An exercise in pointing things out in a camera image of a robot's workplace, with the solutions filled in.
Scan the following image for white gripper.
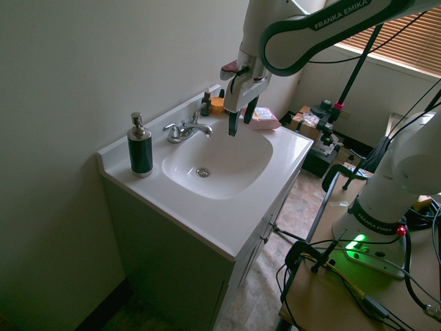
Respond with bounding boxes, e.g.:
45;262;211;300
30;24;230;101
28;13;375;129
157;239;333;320
223;73;269;138

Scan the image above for dark green sanitizer pump bottle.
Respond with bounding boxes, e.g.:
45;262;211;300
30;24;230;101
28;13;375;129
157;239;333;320
127;112;154;178

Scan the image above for pink wipes pack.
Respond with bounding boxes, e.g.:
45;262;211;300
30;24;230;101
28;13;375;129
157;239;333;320
240;106;282;131

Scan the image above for orange lidded jar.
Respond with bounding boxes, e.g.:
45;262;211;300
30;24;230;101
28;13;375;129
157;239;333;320
209;97;227;116

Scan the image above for dark dropper bottle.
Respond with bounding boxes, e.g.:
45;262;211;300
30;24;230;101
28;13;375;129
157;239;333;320
201;88;212;117

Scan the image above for brown cardboard box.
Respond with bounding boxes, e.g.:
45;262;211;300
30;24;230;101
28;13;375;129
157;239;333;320
287;105;332;139

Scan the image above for black equipment case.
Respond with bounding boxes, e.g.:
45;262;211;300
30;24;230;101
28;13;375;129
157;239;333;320
302;135;346;179

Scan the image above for black C-clamp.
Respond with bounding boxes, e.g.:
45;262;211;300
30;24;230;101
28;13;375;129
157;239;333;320
284;229;349;274
321;164;371;194

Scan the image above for white sink vanity cabinet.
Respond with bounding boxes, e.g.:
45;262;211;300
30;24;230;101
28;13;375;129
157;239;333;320
96;83;315;331

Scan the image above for black tripod leg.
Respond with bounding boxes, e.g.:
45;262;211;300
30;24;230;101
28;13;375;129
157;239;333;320
274;225;308;242

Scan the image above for wooden window blinds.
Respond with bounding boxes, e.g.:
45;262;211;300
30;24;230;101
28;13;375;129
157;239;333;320
334;0;441;79

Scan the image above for pink wrist camera mount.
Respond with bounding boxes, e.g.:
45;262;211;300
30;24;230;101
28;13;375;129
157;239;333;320
220;60;249;81

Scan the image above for chrome two-handle faucet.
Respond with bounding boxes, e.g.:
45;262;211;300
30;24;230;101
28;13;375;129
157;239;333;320
162;103;214;144

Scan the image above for black camera stand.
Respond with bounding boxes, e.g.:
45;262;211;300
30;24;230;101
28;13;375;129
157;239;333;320
311;23;382;139

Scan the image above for yellow cable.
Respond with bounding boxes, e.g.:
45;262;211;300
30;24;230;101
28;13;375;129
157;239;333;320
302;253;367;298

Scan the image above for thin black cable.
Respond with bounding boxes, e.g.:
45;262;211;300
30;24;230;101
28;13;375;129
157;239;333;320
402;196;441;313

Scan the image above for grey cable adapter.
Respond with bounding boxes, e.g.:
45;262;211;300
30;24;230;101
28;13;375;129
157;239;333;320
360;294;391;319

